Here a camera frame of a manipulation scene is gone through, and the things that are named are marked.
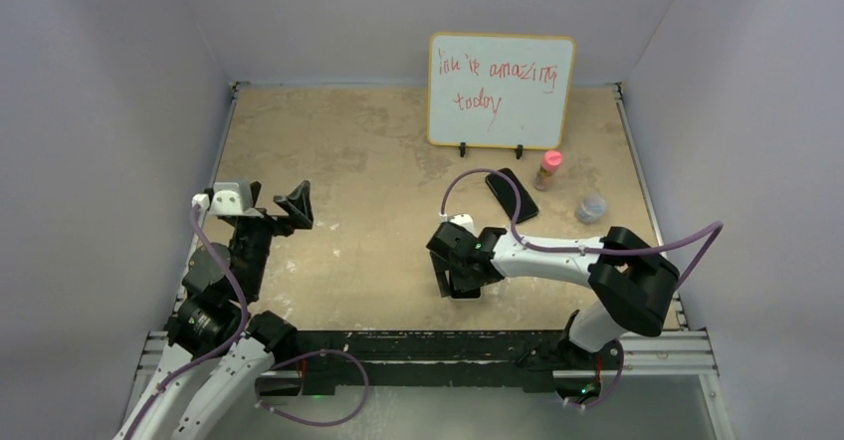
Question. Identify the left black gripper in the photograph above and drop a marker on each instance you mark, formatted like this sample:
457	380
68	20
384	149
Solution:
298	207

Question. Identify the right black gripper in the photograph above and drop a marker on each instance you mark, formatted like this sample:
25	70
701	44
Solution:
443	278

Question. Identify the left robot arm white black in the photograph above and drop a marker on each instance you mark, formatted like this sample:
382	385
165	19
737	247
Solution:
214	347

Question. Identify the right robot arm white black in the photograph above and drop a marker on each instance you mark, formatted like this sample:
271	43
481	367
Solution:
634	285

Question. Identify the black phone without case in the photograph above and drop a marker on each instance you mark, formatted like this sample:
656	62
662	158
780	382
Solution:
507	188

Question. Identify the pink capped small bottle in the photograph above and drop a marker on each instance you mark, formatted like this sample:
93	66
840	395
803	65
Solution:
549	165

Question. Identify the clear round lid container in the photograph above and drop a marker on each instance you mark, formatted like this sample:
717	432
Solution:
591	208

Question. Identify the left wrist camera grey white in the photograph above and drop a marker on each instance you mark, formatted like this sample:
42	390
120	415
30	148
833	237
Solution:
226	198

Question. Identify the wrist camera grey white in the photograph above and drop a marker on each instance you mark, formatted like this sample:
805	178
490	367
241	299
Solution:
463	220
226	198

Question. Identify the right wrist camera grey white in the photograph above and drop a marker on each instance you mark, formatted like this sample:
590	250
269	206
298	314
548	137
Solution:
463	220

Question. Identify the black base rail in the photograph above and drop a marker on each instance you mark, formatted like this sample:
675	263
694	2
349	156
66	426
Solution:
534	361

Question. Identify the white board yellow frame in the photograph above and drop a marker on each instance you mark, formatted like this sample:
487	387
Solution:
498	90

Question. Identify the aluminium frame rail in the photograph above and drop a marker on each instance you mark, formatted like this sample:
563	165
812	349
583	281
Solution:
675	352

